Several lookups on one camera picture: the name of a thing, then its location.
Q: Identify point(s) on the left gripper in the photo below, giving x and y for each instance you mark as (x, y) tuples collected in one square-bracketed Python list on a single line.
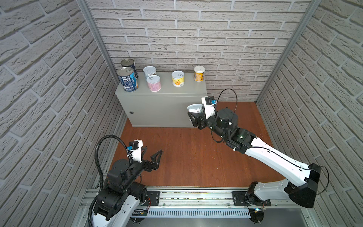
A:
[(153, 164)]

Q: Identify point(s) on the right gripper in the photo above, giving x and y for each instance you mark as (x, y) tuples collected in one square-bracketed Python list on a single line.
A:
[(201, 119)]

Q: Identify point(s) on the yellow can with pull tab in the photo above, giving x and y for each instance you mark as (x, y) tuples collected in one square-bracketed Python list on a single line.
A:
[(178, 78)]

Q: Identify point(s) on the orange can with white lid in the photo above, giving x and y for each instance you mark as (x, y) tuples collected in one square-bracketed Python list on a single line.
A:
[(199, 73)]

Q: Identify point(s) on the white can with pull tab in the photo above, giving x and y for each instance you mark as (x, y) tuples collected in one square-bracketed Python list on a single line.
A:
[(154, 83)]

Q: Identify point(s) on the white can with date stamp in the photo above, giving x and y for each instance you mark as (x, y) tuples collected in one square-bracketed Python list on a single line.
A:
[(149, 71)]

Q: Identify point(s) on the large blue can gold lid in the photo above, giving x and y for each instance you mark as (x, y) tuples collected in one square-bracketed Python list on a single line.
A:
[(128, 79)]

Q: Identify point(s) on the tall dark blue can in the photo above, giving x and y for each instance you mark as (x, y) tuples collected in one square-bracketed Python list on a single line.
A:
[(130, 63)]

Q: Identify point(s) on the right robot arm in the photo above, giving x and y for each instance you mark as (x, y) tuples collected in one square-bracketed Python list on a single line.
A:
[(300, 183)]

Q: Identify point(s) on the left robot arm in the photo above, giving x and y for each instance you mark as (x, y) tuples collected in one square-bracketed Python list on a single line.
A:
[(120, 196)]

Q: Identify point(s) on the grey metal cabinet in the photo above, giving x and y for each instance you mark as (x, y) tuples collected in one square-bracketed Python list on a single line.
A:
[(165, 108)]

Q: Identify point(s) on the aluminium corner profile left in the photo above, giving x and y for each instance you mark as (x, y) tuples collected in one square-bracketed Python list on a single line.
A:
[(98, 38)]

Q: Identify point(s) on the aluminium corner profile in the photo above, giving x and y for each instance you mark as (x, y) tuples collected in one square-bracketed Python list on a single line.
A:
[(312, 7), (98, 38)]

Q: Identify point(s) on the aluminium corner profile right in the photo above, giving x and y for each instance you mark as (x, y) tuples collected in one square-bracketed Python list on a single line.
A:
[(312, 7)]

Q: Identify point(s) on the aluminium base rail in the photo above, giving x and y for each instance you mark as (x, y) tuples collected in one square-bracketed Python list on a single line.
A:
[(206, 202)]

